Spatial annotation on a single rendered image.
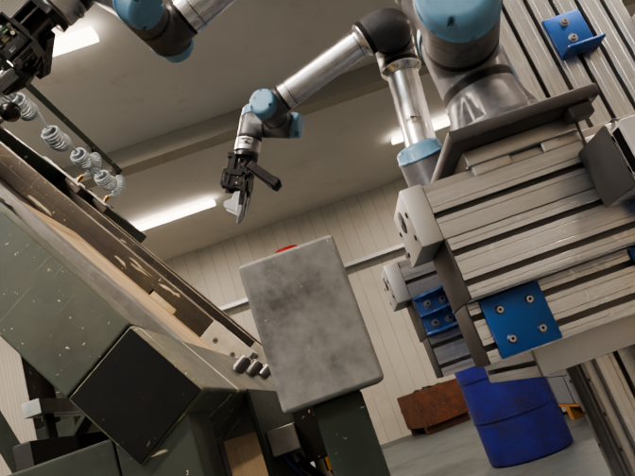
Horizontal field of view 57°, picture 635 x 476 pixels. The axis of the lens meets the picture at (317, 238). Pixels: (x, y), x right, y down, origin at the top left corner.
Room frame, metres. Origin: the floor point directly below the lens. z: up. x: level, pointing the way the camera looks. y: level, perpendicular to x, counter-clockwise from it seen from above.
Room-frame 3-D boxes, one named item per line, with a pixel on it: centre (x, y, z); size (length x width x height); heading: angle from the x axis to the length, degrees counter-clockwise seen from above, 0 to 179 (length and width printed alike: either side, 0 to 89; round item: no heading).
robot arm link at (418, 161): (1.38, -0.31, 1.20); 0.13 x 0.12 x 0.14; 169
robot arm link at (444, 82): (0.87, -0.33, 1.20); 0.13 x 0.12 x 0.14; 169
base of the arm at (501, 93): (0.88, -0.33, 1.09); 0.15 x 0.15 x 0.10
